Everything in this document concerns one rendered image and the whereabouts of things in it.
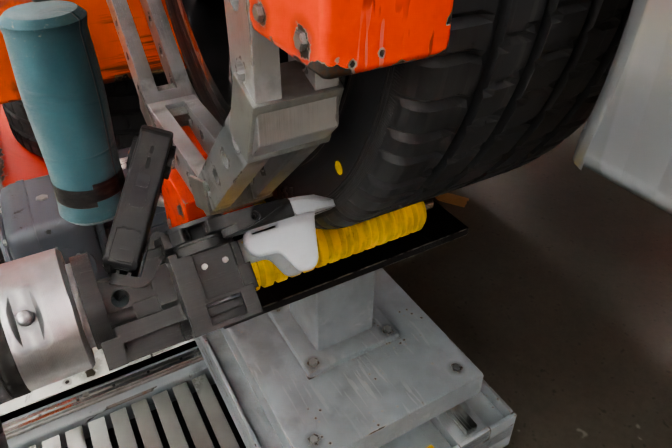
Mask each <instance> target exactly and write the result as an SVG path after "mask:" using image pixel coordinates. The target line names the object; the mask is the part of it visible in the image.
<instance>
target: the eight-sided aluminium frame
mask: <svg viewBox="0 0 672 448"><path fill-rule="evenodd" d="M106 2H107V5H108V8H109V11H110V14H111V17H112V20H113V23H114V26H115V29H116V32H117V35H118V37H119V40H120V43H121V46H122V49H123V52H124V55H125V58H126V61H127V64H128V67H129V70H130V73H131V76H132V79H133V82H134V84H135V87H136V90H137V93H138V96H139V104H140V110H141V112H142V114H143V117H144V119H145V121H146V124H147V125H148V126H152V127H156V128H160V129H163V130H167V131H171V132H173V146H176V152H175V168H176V170H177V171H178V173H179V174H180V176H181V177H182V179H183V180H184V182H185V183H186V185H187V186H188V188H189V190H190V191H191V193H192V194H193V196H194V200H195V204H196V206H197V207H198V208H200V209H202V210H203V211H204V213H205V214H206V216H209V215H214V214H224V213H227V212H230V211H234V210H237V209H240V208H244V207H247V206H250V205H253V204H257V203H260V202H263V201H264V200H265V199H266V198H269V197H272V196H273V194H272V192H273V191H274V190H275V189H276V188H277V187H278V186H279V185H280V184H281V183H282V182H283V181H284V180H285V179H286V178H287V177H288V176H289V175H290V174H291V173H292V172H293V171H294V170H295V169H296V168H297V167H298V166H299V165H300V164H301V163H302V162H303V161H304V160H305V159H306V158H307V157H308V156H309V155H310V154H311V153H312V152H313V151H314V150H315V149H316V148H317V147H318V146H319V145H320V144H322V143H326V142H329V141H330V137H331V134H332V132H333V131H334V130H335V129H336V128H337V127H338V125H339V105H340V101H341V97H342V94H343V90H344V87H343V85H342V83H341V82H340V80H339V78H334V79H323V78H321V77H320V76H319V75H317V74H316V73H314V72H313V71H312V70H310V69H309V68H307V67H306V66H305V65H303V64H302V63H300V62H299V61H298V60H296V59H295V58H293V57H292V56H291V55H289V54H288V62H284V63H280V56H279V47H278V46H277V45H275V44H274V43H272V42H271V41H270V40H268V39H267V38H265V37H264V36H263V35H261V34H260V33H258V32H257V31H256V30H254V29H253V28H252V25H251V23H250V11H249V0H224V5H225V15H226V24H227V33H228V43H229V52H230V62H231V71H232V80H233V84H232V99H231V110H230V112H229V114H228V116H227V118H226V120H225V122H224V124H223V126H222V125H221V124H220V123H219V122H218V121H217V120H216V119H215V118H214V116H213V115H212V114H211V113H210V112H209V111H208V110H207V108H206V107H205V106H204V105H203V104H202V103H201V102H200V100H199V98H198V96H197V94H196V92H195V90H194V88H193V86H192V84H191V82H190V80H189V78H188V75H187V72H186V69H185V66H184V63H183V61H182V58H181V55H180V52H179V49H178V46H177V44H176V41H175V38H174V35H173V32H172V29H171V27H170V24H169V21H168V18H167V15H166V12H165V10H164V7H163V4H162V1H161V0H140V3H141V6H142V9H143V12H144V15H145V18H146V20H147V23H148V26H149V29H150V32H151V35H152V38H153V41H154V43H155V46H156V49H157V52H158V55H159V58H160V61H161V64H162V66H163V69H164V72H165V75H166V78H167V81H168V84H166V85H161V86H156V84H155V81H154V78H153V75H152V72H151V69H150V66H149V63H148V61H147V58H146V55H145V52H144V49H143V46H142V43H141V40H140V37H139V34H138V32H137V29H136V26H135V23H134V20H133V17H132V14H131V11H130V8H129V5H128V3H127V0H106ZM186 125H189V126H190V128H191V130H192V131H193V133H194V135H195V136H196V138H197V140H198V141H199V143H200V145H201V146H202V148H203V150H204V151H205V152H206V154H207V155H208V157H207V159H206V160H205V159H204V157H203V156H202V155H201V153H200V152H199V151H198V149H197V148H196V147H195V145H194V144H193V143H192V141H191V140H190V139H189V137H188V136H187V135H186V133H185V132H184V131H183V129H182V128H181V127H182V126H186Z"/></svg>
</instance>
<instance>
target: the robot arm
mask: <svg viewBox="0 0 672 448"><path fill-rule="evenodd" d="M175 152H176V146H173V132H171V131H167V130H163V129H160V128H156V127H152V126H148V125H142V126H141V129H140V132H139V135H138V136H134V138H133V141H132V144H131V147H130V149H129V150H128V159H127V170H128V173H127V176H126V180H125V183H124V187H123V190H122V193H121V197H120V200H119V204H118V207H117V210H116V214H115V217H114V221H113V224H112V227H111V231H110V234H109V238H108V241H107V244H106V248H105V251H104V255H103V258H102V262H103V267H104V268H105V271H106V272H108V273H109V277H106V278H103V279H100V280H96V278H95V275H94V272H93V268H92V265H91V262H90V259H89V256H88V254H87V252H86V253H82V254H79V255H76V256H72V257H69V261H70V263H68V264H65V261H64V259H63V256H62V254H61V251H59V250H58V249H56V248H54V249H50V250H47V251H43V252H40V253H37V254H33V255H30V256H26V257H23V258H20V259H16V260H13V261H9V262H6V263H3V264H0V405H1V404H3V403H6V402H8V401H11V400H13V399H15V398H19V397H21V396H24V395H27V394H29V393H31V392H32V391H34V390H37V389H39V388H42V387H45V386H47V385H50V384H52V383H55V382H58V381H60V380H63V379H66V378H68V377H71V376H73V375H76V374H79V373H81V372H84V371H86V370H89V369H92V368H93V367H94V366H95V364H96V361H95V357H94V353H93V349H92V348H94V347H97V349H98V350H99V349H102V350H103V353H104V356H105V359H106V362H107V365H108V369H109V371H111V370H113V369H116V368H118V367H121V366H123V365H126V364H129V362H132V361H135V360H137V359H140V358H142V357H145V356H147V355H150V354H153V353H155V352H158V351H160V350H163V349H165V348H168V347H171V346H173V345H176V344H178V343H181V342H184V341H188V340H190V339H193V338H197V337H200V336H202V335H205V334H208V333H210V332H213V331H215V330H218V329H220V328H223V327H226V326H228V325H231V324H233V323H236V322H238V321H241V320H243V319H246V318H249V317H251V316H254V315H256V314H259V313H261V312H263V309H262V306H261V303H260V301H259V298H258V295H257V292H256V287H259V285H258V282H257V280H256V277H255V274H254V271H253V268H252V265H251V263H254V262H258V261H261V260H269V261H271V262H272V263H273V264H274V265H275V266H276V267H277V268H278V269H279V270H280V271H281V272H282V273H283V274H284V275H286V276H295V275H298V274H300V273H301V272H302V271H307V270H310V269H312V268H314V267H315V266H316V264H317V262H318V258H319V255H318V246H317V237H316V228H315V215H317V214H320V213H322V212H324V211H327V210H330V209H332V208H333V207H335V206H336V205H335V203H334V200H333V199H331V198H327V197H322V196H318V195H314V194H312V195H304V196H296V197H292V198H284V199H280V200H275V201H271V202H267V203H262V204H258V205H254V206H250V207H247V208H243V209H240V210H237V211H233V212H230V213H227V214H224V215H223V214H214V215H209V216H205V217H202V218H199V219H195V220H193V221H190V222H187V223H184V224H181V225H178V226H175V227H173V228H171V229H169V230H167V231H166V232H165V233H163V232H158V231H157V232H154V233H152V235H151V237H150V240H149V243H148V247H147V251H146V255H145V260H144V264H143V268H142V272H141V276H140V277H137V276H138V273H139V269H140V265H141V262H142V258H143V254H144V251H145V247H146V243H147V240H148V236H149V232H150V229H151V225H152V221H153V218H154V214H155V210H156V207H157V203H158V199H159V196H160V192H161V188H162V185H163V182H164V179H167V180H168V179H169V176H170V172H171V170H172V169H173V168H174V166H175ZM242 241H243V244H242V243H241V242H242ZM125 295H126V296H127V297H128V300H129V302H128V304H127V305H126V306H124V307H116V306H114V305H113V304H112V302H111V299H112V297H114V298H115V299H116V300H117V301H120V300H121V299H122V298H123V297H124V296H125Z"/></svg>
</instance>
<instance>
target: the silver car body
mask: <svg viewBox="0 0 672 448"><path fill-rule="evenodd" d="M583 161H584V164H583V166H585V167H586V168H588V169H590V170H592V171H593V172H595V173H597V174H598V175H600V176H602V177H604V178H605V179H607V180H609V181H610V182H612V183H614V184H616V185H617V186H619V187H621V188H623V189H624V190H626V191H628V192H630V193H631V194H633V195H635V196H637V197H638V198H640V199H642V200H644V201H646V202H647V203H649V204H651V205H653V206H655V207H657V208H659V209H661V210H662V211H664V212H666V213H668V214H670V215H672V0H648V1H647V4H646V7H645V11H644V14H643V17H642V20H641V23H640V26H639V29H638V32H637V35H636V38H635V41H634V43H633V46H632V49H631V52H630V55H629V57H628V60H627V63H626V65H625V68H624V70H623V73H622V75H621V78H620V80H619V83H618V85H617V88H616V90H615V93H614V95H613V97H612V99H611V101H610V104H609V106H608V108H607V110H606V113H605V115H604V117H603V119H602V121H601V123H600V125H599V127H598V129H597V131H596V133H595V135H594V137H593V139H592V141H591V143H590V145H589V147H588V149H587V151H586V153H585V155H584V158H583Z"/></svg>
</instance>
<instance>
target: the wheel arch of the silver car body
mask: <svg viewBox="0 0 672 448"><path fill-rule="evenodd" d="M647 1H648V0H633V2H632V6H631V9H630V12H629V15H628V18H627V21H626V24H625V27H624V30H623V33H622V36H621V39H620V42H619V45H618V48H617V51H616V53H615V56H614V59H613V61H612V64H611V66H610V69H609V72H608V74H607V77H606V79H605V82H604V84H603V86H602V89H601V91H600V93H599V96H598V98H597V100H596V103H595V105H594V107H593V109H592V111H591V113H590V115H589V118H588V120H587V122H586V124H585V126H584V128H583V130H582V132H581V134H580V137H579V140H578V143H577V146H576V149H575V151H574V154H573V157H572V159H573V161H574V164H575V165H576V166H577V167H578V168H579V169H580V170H581V169H582V167H583V164H584V161H583V158H584V155H585V153H586V151H587V149H588V147H589V145H590V143H591V141H592V139H593V137H594V135H595V133H596V131H597V129H598V127H599V125H600V123H601V121H602V119H603V117H604V115H605V113H606V110H607V108H608V106H609V104H610V101H611V99H612V97H613V95H614V93H615V90H616V88H617V85H618V83H619V80H620V78H621V75H622V73H623V70H624V68H625V65H626V63H627V60H628V57H629V55H630V52H631V49H632V46H633V43H634V41H635V38H636V35H637V32H638V29H639V26H640V23H641V20H642V17H643V14H644V11H645V7H646V4H647Z"/></svg>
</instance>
